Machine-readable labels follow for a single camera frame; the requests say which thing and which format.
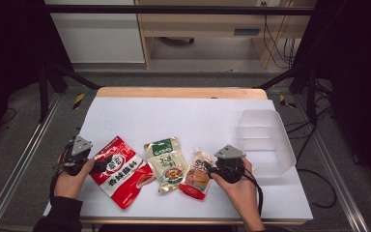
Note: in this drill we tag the red seasoning packet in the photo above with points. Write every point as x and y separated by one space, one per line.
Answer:
125 183

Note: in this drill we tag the yellow and black tape piece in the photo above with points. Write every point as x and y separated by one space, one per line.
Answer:
285 101
79 100

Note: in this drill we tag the white cabinet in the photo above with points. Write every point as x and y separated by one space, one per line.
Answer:
98 35

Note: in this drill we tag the person's right hand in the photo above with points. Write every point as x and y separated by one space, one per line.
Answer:
244 193

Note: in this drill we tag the black horizontal frame bar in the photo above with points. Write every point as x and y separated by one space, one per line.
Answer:
174 9

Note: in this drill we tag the person's left hand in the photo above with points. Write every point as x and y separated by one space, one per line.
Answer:
69 185

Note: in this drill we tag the beige packet with green label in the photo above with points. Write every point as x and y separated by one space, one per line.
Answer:
167 164

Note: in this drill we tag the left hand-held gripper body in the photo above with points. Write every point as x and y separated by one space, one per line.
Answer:
75 159

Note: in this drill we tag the wooden desk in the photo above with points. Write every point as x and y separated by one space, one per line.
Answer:
206 24

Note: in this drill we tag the white and orange sauce pouch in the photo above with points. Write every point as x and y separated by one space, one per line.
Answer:
194 182

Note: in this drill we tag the aluminium rail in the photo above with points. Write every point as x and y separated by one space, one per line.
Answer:
19 161
335 170

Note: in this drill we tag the black frame strut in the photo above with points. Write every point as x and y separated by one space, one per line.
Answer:
302 77
66 75

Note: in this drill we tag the black curtain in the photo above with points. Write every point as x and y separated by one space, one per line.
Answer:
9 58
357 80

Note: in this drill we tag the clear plastic container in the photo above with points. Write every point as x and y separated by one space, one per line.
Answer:
267 141

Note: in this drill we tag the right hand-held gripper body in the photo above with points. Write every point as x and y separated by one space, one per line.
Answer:
229 167

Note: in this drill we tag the white paper sheet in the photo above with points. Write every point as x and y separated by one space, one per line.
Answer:
180 122

